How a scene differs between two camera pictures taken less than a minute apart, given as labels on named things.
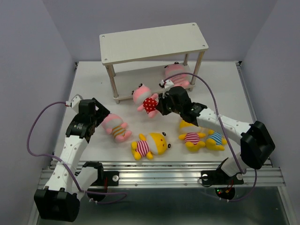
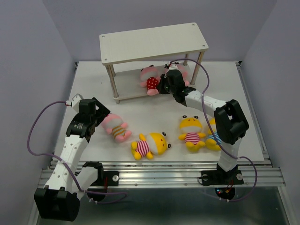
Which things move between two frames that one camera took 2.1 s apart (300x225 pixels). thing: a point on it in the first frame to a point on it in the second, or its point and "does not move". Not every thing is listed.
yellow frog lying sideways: [153, 144] does not move
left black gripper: [101, 112] does not move
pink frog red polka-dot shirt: [148, 101] to [150, 77]
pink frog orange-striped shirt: [113, 124] does not move
